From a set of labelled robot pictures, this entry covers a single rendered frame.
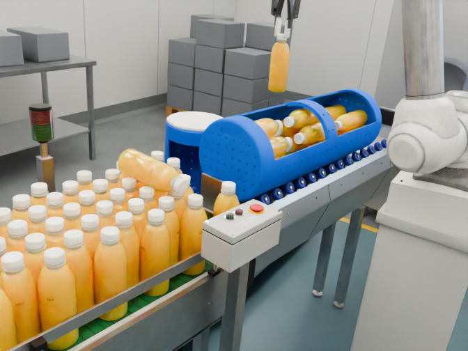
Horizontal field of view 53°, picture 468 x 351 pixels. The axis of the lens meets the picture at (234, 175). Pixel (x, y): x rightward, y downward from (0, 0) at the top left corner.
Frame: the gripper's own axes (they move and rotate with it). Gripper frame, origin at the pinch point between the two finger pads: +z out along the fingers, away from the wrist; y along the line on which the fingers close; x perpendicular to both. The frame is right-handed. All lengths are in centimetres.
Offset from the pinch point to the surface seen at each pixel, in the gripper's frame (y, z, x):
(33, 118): 20, 25, 92
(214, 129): -8, 30, 45
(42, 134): 18, 29, 91
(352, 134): -30, 38, -14
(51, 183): 19, 46, 89
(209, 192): -15, 48, 53
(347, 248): -23, 111, -50
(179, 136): 34, 50, 21
